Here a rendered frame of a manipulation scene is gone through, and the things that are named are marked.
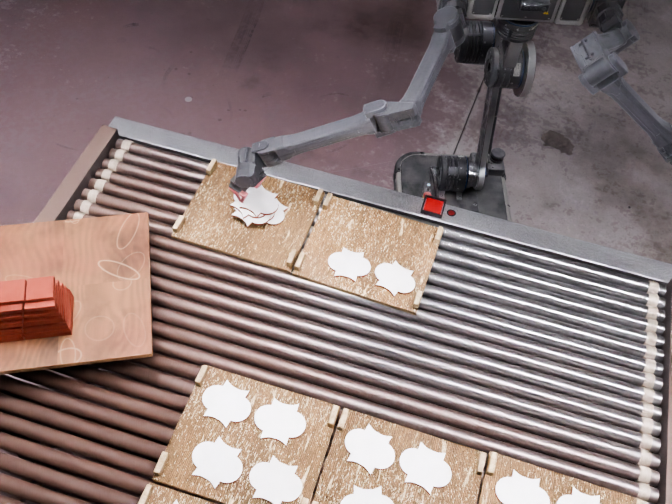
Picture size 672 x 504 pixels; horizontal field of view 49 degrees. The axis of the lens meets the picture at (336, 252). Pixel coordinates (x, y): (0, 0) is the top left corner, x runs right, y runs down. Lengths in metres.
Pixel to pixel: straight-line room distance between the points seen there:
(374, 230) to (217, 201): 0.54
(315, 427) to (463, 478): 0.42
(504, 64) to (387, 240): 0.77
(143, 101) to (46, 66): 0.64
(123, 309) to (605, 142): 3.00
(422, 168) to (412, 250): 1.24
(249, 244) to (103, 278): 0.47
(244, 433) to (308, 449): 0.18
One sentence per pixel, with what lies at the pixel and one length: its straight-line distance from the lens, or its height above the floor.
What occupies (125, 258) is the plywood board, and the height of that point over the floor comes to 1.04.
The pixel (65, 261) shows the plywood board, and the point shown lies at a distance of 2.30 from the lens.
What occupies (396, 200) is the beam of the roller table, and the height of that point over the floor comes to 0.91.
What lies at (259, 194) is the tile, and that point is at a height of 0.98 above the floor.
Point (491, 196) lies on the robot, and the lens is 3.56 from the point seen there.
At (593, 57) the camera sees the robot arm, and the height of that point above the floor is 1.60.
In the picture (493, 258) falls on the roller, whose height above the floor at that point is 0.91.
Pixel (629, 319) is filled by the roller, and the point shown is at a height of 0.92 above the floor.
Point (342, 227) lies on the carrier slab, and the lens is 2.43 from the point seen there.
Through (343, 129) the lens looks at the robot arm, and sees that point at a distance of 2.19.
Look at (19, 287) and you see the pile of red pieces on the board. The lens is 2.08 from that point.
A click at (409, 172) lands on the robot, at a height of 0.24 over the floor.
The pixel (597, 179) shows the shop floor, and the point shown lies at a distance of 4.17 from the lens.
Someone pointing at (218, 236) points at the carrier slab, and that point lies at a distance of 2.41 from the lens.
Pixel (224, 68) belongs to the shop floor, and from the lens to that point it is 4.42.
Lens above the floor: 2.86
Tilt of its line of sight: 54 degrees down
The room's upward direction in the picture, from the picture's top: 6 degrees clockwise
